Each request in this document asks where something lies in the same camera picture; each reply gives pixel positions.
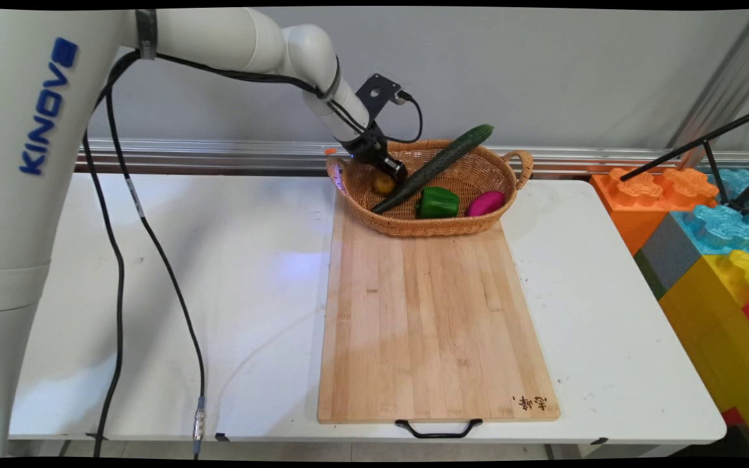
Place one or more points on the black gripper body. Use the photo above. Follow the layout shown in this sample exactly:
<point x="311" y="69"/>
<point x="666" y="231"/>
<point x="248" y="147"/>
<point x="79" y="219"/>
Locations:
<point x="369" y="151"/>

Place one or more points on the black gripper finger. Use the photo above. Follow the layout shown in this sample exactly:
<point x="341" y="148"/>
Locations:
<point x="397" y="170"/>

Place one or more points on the brown potato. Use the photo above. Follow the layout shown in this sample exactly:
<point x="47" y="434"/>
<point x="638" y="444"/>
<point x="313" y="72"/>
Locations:
<point x="383" y="184"/>

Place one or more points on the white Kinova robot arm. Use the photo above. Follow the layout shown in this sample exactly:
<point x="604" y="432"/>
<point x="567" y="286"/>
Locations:
<point x="30" y="195"/>

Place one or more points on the long green cucumber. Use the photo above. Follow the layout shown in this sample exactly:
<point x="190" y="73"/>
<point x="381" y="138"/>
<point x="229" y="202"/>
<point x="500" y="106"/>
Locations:
<point x="443" y="162"/>

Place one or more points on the green bell pepper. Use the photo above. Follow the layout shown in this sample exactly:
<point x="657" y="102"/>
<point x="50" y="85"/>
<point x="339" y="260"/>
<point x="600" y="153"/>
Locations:
<point x="437" y="203"/>

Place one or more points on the woven wicker basket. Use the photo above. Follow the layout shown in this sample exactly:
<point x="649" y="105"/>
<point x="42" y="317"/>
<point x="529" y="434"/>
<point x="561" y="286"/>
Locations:
<point x="452" y="224"/>

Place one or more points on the magenta eggplant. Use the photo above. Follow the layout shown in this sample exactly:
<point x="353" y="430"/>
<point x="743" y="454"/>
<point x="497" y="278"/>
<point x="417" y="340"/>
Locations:
<point x="486" y="203"/>

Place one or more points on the bamboo cutting board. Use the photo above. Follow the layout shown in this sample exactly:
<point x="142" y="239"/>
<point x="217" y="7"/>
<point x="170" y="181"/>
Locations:
<point x="436" y="325"/>

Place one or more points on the orange giant toy brick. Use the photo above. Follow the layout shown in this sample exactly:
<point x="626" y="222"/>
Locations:
<point x="634" y="208"/>

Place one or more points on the grey giant toy brick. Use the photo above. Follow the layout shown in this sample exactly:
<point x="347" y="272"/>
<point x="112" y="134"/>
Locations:
<point x="670" y="253"/>

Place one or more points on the black tripod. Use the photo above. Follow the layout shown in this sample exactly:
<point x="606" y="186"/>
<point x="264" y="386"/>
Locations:
<point x="712" y="166"/>

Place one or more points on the blue giant toy brick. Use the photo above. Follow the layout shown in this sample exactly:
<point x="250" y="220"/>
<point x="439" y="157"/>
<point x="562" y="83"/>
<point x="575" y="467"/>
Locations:
<point x="719" y="227"/>

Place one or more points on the yellow giant toy brick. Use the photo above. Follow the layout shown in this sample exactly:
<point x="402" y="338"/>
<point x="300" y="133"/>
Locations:
<point x="716" y="325"/>

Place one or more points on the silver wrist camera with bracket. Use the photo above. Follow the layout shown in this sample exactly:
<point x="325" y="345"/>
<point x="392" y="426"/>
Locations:
<point x="378" y="94"/>

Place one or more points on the aluminium rail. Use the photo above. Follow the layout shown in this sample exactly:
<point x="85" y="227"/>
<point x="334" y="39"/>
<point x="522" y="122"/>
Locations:
<point x="218" y="155"/>

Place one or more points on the aluminium frame post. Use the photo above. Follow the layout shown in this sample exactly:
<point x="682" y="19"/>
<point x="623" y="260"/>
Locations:
<point x="725" y="84"/>

